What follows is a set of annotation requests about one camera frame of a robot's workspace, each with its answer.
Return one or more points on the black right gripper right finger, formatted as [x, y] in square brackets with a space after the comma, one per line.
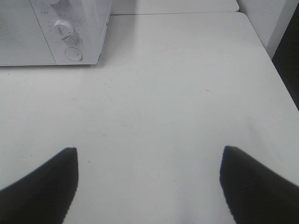
[254, 193]

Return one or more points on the white timer knob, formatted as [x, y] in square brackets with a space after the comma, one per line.
[64, 29]

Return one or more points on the white microwave oven body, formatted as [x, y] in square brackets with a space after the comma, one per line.
[90, 19]

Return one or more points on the white microwave door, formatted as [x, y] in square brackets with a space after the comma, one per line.
[21, 39]

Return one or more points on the round white door button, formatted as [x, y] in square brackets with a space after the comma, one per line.
[73, 54]

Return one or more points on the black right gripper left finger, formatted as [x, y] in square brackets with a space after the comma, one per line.
[43, 196]

